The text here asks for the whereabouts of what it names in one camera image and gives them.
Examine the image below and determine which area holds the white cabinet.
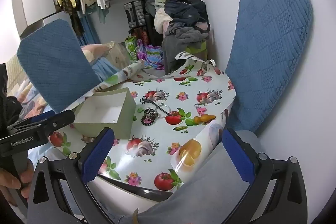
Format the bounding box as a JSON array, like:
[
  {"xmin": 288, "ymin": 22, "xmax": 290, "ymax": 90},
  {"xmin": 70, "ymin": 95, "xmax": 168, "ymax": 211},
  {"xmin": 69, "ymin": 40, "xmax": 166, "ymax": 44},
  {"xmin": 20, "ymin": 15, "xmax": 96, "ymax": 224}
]
[{"xmin": 20, "ymin": 0, "xmax": 57, "ymax": 39}]

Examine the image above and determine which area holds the light blue cloth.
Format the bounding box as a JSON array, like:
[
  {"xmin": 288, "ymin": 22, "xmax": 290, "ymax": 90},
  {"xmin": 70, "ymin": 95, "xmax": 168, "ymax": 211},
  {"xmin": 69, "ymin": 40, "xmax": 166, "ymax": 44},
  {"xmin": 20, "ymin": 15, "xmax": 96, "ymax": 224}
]
[{"xmin": 91, "ymin": 57, "xmax": 119, "ymax": 83}]

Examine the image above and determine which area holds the grey garment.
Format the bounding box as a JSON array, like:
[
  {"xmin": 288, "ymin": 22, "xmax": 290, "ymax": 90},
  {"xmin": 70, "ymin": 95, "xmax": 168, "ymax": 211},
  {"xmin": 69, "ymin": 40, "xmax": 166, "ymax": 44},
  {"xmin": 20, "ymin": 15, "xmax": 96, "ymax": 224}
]
[{"xmin": 161, "ymin": 21, "xmax": 211, "ymax": 75}]

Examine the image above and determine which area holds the dark plaid garment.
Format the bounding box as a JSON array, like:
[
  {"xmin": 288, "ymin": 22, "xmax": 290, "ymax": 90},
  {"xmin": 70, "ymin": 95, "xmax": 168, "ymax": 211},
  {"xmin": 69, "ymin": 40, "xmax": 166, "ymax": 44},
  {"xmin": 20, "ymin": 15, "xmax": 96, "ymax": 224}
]
[{"xmin": 60, "ymin": 0, "xmax": 85, "ymax": 36}]

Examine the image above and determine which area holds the brown ribbed suitcase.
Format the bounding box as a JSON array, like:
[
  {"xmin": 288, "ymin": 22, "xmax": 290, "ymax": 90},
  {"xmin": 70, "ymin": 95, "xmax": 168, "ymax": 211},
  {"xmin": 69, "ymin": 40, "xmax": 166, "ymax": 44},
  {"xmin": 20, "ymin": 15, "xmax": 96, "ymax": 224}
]
[{"xmin": 131, "ymin": 27, "xmax": 148, "ymax": 46}]

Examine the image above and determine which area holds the person's left hand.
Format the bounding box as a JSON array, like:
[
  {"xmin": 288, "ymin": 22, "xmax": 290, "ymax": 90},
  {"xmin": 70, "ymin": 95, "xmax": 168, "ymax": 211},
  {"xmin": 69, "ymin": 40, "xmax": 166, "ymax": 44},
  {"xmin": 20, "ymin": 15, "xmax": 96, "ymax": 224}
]
[{"xmin": 0, "ymin": 165, "xmax": 34, "ymax": 207}]

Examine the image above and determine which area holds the silver bangle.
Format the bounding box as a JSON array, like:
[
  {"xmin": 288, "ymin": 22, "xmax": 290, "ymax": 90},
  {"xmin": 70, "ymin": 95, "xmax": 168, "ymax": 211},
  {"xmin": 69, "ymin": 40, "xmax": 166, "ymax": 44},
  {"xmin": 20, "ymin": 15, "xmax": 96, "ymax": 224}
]
[{"xmin": 142, "ymin": 98, "xmax": 173, "ymax": 119}]

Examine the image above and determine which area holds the dark navy garment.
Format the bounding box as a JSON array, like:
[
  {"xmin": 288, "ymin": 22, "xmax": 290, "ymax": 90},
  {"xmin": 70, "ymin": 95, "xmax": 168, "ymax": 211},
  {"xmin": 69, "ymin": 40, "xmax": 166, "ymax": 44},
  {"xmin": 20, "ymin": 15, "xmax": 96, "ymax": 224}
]
[{"xmin": 164, "ymin": 0, "xmax": 208, "ymax": 28}]

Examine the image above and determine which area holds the colourful floral bag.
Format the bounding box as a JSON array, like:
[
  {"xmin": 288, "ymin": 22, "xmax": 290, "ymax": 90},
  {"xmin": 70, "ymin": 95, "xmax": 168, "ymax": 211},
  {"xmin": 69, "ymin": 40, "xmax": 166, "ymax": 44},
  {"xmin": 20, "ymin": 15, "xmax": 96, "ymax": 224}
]
[{"xmin": 125, "ymin": 35, "xmax": 165, "ymax": 71}]

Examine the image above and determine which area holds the pink pillow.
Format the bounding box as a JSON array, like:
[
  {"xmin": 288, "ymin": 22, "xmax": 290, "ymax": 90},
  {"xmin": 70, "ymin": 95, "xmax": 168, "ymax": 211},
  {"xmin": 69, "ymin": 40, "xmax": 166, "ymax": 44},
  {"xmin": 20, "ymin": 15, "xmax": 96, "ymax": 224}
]
[{"xmin": 81, "ymin": 43, "xmax": 111, "ymax": 62}]

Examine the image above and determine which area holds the blue curtain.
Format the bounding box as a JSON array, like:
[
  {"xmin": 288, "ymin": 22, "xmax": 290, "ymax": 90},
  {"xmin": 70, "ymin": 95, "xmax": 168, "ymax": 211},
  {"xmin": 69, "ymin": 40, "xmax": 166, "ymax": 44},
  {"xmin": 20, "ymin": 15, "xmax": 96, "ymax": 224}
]
[{"xmin": 78, "ymin": 15, "xmax": 98, "ymax": 46}]

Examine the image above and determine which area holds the blue quilted chair back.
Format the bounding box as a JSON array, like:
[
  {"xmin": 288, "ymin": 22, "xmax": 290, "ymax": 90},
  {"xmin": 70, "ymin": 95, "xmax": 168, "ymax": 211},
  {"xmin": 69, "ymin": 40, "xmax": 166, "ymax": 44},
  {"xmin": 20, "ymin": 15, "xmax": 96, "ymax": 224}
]
[
  {"xmin": 16, "ymin": 19, "xmax": 101, "ymax": 114},
  {"xmin": 225, "ymin": 0, "xmax": 313, "ymax": 133}
]

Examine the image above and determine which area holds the black bracelet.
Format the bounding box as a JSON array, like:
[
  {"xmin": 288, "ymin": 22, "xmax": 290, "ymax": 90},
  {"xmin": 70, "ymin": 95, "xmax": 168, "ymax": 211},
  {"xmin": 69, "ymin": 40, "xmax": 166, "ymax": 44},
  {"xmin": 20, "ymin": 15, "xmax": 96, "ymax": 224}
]
[{"xmin": 143, "ymin": 108, "xmax": 159, "ymax": 119}]

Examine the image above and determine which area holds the green cardboard box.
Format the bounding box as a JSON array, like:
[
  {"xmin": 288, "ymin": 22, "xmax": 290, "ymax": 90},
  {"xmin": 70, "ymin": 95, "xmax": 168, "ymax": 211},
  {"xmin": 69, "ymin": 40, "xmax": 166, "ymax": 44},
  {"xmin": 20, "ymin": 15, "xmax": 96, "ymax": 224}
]
[{"xmin": 73, "ymin": 88, "xmax": 136, "ymax": 140}]

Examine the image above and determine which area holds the pastel blanket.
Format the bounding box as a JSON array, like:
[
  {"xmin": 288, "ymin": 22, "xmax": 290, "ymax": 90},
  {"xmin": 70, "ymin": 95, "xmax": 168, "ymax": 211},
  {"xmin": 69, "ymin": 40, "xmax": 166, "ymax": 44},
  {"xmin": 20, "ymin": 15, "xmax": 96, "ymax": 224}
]
[{"xmin": 6, "ymin": 55, "xmax": 54, "ymax": 121}]

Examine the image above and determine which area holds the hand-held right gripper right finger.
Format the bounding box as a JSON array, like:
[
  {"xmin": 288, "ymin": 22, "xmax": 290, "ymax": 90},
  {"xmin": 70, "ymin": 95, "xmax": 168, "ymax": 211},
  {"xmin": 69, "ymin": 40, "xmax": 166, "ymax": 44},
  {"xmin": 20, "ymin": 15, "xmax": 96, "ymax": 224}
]
[{"xmin": 222, "ymin": 128, "xmax": 307, "ymax": 224}]

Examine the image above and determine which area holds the beige floral cloth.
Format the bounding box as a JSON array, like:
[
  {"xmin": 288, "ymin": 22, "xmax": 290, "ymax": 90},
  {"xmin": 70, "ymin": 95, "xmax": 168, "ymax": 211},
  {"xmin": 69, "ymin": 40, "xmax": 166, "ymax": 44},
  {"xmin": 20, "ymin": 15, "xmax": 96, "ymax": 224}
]
[{"xmin": 105, "ymin": 41, "xmax": 132, "ymax": 70}]

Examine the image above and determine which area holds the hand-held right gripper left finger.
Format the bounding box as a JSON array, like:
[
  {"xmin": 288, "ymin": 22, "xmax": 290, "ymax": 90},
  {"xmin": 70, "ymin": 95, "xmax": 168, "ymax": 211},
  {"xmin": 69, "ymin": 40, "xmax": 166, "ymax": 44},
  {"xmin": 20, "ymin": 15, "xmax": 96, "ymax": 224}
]
[{"xmin": 28, "ymin": 127, "xmax": 116, "ymax": 224}]

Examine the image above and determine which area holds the vegetable print tablecloth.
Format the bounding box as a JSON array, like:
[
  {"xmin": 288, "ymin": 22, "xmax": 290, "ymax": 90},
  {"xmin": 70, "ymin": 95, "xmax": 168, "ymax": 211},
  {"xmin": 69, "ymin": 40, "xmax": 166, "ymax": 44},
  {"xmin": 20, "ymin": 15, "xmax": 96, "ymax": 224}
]
[{"xmin": 50, "ymin": 52, "xmax": 237, "ymax": 193}]

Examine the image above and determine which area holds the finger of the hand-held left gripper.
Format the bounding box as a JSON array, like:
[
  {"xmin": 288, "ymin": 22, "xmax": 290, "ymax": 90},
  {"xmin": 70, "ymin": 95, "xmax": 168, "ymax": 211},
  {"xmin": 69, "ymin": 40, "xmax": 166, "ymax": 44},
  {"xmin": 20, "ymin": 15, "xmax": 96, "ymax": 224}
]
[
  {"xmin": 25, "ymin": 111, "xmax": 57, "ymax": 125},
  {"xmin": 39, "ymin": 109, "xmax": 76, "ymax": 135}
]

